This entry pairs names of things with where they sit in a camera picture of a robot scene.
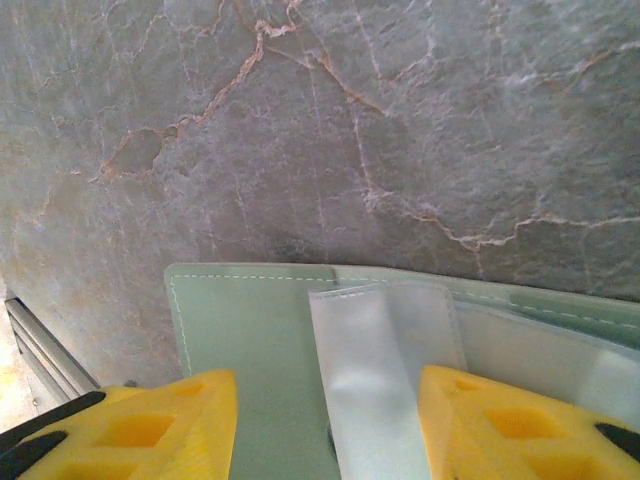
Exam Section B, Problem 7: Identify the pale green card holder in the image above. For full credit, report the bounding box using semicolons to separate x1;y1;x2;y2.
164;262;640;480

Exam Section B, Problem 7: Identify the aluminum extrusion mounting rail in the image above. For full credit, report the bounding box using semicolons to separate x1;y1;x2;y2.
0;294;101;416

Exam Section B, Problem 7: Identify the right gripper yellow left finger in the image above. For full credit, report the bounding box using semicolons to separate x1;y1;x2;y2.
0;368;239;480

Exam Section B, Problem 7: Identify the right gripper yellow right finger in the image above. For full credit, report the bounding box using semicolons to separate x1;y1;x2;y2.
418;364;640;480

